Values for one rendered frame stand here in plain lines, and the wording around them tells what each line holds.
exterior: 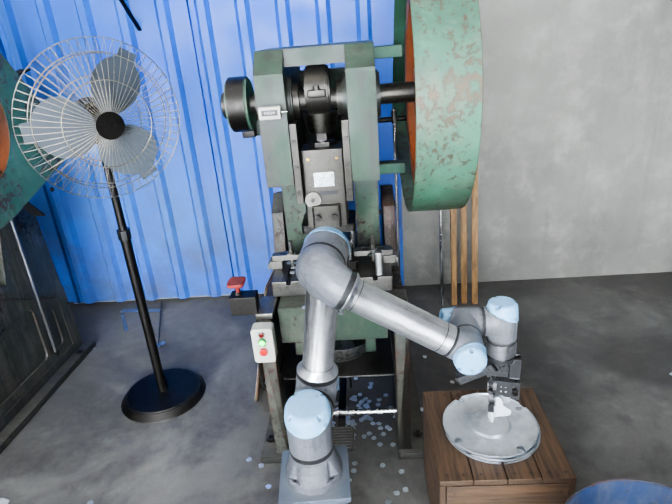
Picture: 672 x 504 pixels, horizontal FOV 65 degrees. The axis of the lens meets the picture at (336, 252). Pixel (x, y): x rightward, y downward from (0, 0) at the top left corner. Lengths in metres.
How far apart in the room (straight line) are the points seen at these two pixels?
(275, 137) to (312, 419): 0.93
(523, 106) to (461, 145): 1.68
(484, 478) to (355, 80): 1.25
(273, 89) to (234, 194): 1.49
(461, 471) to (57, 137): 1.72
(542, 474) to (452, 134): 0.99
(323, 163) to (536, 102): 1.67
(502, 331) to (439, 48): 0.75
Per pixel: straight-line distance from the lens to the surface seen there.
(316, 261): 1.16
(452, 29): 1.53
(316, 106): 1.82
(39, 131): 2.11
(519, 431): 1.79
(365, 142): 1.78
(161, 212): 3.34
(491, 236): 3.35
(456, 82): 1.50
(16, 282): 2.87
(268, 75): 1.77
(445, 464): 1.68
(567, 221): 3.46
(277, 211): 2.28
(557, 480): 1.71
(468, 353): 1.21
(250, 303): 1.88
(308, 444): 1.38
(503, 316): 1.35
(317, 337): 1.37
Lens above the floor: 1.54
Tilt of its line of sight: 23 degrees down
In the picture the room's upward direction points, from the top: 5 degrees counter-clockwise
